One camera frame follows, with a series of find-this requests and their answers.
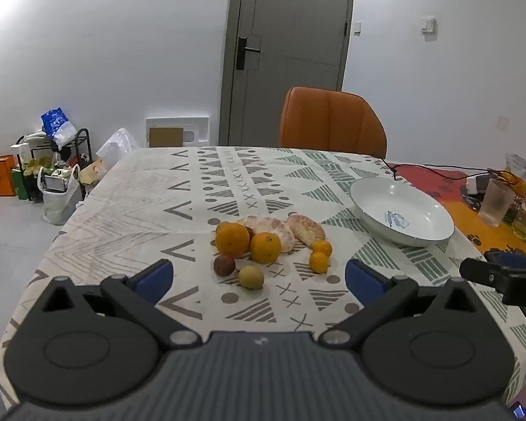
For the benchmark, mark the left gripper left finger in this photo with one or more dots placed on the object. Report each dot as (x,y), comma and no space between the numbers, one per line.
(135,299)

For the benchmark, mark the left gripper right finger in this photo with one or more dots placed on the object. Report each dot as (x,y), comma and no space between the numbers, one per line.
(383,300)

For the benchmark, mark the small kumquat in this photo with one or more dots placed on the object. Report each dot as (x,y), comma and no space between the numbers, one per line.
(322,246)
(319,262)

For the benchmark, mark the dark brown passion fruit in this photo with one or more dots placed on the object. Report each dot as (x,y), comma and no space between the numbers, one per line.
(224,266)

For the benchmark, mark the peeled pomelo piece small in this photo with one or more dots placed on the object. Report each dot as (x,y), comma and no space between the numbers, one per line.
(305,229)

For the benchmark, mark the large orange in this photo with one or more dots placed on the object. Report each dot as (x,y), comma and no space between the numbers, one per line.
(265,248)
(232,239)

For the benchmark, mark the yellow-green round fruit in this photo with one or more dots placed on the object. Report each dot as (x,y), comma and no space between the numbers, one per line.
(251,277)

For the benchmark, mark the frosted drinking glass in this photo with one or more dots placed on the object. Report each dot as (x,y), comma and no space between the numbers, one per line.
(498,198)

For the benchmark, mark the white ceramic plate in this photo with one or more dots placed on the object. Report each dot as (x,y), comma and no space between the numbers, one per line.
(400,212)

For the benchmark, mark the patterned white tablecloth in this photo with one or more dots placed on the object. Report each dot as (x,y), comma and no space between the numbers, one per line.
(458,353)

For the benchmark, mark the white power adapter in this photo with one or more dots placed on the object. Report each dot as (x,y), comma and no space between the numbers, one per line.
(477,185)

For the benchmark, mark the yellow snack pouch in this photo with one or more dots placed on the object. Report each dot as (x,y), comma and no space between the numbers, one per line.
(516,165)

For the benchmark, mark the red orange mat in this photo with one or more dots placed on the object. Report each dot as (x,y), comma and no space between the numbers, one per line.
(446,185)

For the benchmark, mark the white shopping bag floor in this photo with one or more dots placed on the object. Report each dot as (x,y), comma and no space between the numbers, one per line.
(61,191)

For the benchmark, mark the black metal rack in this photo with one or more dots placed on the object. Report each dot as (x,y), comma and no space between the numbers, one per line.
(37,150)

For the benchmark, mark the white styrofoam packaging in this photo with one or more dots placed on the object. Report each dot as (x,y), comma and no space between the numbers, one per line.
(177,131)

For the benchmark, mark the blue white plastic bag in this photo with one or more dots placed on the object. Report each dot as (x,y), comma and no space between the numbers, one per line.
(57,127)

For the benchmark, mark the orange leather chair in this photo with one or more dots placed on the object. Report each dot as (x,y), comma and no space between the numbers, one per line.
(323,119)

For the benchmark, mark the grey door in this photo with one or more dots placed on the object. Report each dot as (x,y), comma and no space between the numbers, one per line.
(270,47)

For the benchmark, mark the white wall switch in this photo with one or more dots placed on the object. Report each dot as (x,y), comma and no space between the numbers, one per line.
(428,25)

